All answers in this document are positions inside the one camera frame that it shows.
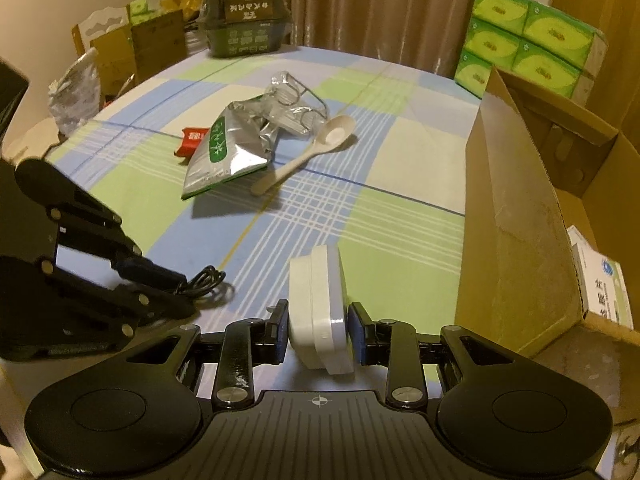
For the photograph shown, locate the white carved chair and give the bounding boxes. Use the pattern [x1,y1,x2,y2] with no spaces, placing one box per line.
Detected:
[77,7,132,56]

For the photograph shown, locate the white printed plastic bag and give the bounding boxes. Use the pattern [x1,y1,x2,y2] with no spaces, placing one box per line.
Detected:
[47,47,103,136]

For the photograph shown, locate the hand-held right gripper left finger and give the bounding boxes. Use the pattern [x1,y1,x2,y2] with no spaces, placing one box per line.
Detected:
[122,299,292,411]

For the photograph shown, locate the pale speckled spoon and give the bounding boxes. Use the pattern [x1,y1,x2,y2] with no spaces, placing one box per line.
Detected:
[250,115,357,197]

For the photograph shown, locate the shiny beige curtain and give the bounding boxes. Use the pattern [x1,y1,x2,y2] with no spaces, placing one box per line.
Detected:
[160,0,488,53]

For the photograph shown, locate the golden brown curtain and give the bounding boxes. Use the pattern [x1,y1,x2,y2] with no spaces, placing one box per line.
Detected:
[547,0,640,133]

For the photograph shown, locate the low brown carton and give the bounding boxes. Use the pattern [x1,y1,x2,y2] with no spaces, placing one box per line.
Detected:
[90,30,138,96]

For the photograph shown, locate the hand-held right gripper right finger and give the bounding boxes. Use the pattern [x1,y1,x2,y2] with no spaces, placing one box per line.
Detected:
[347,301,521,411]

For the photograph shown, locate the checkered tablecloth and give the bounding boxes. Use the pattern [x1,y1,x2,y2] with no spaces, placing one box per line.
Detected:
[0,45,486,396]

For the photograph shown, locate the cardboard box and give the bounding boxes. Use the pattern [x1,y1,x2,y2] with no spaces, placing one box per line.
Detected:
[454,66,640,411]

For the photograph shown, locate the dark green noodle pack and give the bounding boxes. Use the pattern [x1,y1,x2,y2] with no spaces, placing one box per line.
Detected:
[196,0,293,58]

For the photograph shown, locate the silver green pouch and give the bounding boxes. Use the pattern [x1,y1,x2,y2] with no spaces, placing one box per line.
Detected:
[181,95,281,202]

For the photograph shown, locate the tall brown carton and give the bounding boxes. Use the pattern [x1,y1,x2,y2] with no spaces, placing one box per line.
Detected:
[131,12,188,81]

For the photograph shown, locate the white blue medicine box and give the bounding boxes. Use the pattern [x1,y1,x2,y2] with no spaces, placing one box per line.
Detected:
[570,240,636,332]

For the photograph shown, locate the black cable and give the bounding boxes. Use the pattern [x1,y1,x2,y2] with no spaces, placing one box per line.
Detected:
[172,266,235,306]

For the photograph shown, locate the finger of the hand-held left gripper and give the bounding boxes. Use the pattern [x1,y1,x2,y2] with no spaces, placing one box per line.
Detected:
[42,260,197,339]
[50,207,188,284]

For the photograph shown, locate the red snack packet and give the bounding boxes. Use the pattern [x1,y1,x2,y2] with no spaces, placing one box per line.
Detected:
[176,127,211,158]

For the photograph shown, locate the clear plastic packaging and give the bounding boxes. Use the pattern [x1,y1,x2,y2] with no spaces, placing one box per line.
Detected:
[262,71,330,136]

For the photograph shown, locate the stack of green tissue packs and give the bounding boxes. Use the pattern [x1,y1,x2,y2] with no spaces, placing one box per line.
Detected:
[454,0,610,107]

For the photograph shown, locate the white plastic case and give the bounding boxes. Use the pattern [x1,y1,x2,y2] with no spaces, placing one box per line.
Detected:
[289,244,357,376]

